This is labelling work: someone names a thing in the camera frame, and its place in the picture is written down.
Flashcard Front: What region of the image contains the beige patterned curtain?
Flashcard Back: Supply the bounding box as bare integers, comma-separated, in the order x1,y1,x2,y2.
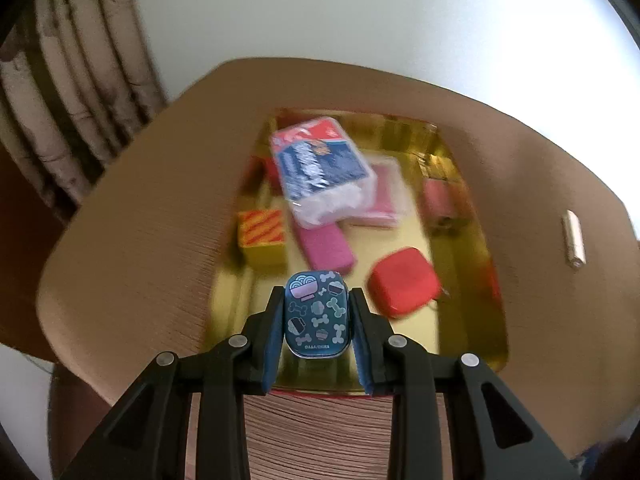
1,0,166,219

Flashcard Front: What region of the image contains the blue patterned keychain case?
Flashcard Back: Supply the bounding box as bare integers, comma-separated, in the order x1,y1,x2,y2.
284,270,349,360

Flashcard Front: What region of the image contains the red silicone pouch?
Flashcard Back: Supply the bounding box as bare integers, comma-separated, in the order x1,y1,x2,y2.
367,247,442,318

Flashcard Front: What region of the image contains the yellow orange striped cube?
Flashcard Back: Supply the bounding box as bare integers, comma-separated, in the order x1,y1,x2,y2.
238,209,288,269

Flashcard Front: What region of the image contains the red gold toffee box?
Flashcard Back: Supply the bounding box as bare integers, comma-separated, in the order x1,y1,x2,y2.
204,108,509,396

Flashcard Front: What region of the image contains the pink eraser block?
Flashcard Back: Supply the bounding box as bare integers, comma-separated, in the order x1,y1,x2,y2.
293,223,357,274

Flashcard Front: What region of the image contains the clear box blue red label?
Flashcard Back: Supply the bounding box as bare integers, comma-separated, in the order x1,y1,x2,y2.
270,116,378,229

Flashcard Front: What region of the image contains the pink card case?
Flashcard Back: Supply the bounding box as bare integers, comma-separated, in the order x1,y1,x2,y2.
346,155,409,229

